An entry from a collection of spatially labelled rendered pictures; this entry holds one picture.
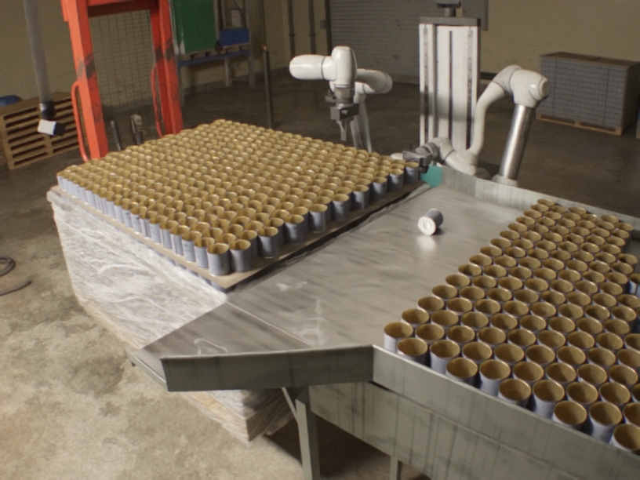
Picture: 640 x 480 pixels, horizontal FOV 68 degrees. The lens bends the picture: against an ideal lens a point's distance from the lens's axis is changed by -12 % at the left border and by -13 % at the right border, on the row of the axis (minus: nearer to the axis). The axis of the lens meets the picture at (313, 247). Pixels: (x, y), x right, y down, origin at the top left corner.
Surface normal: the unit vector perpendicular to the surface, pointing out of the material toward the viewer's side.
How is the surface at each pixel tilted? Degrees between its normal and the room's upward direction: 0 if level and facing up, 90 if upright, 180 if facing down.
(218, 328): 0
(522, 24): 90
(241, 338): 0
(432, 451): 90
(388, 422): 90
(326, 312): 0
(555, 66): 92
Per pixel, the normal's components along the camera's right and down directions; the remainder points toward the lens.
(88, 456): -0.06, -0.89
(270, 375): 0.04, 0.44
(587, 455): -0.67, 0.36
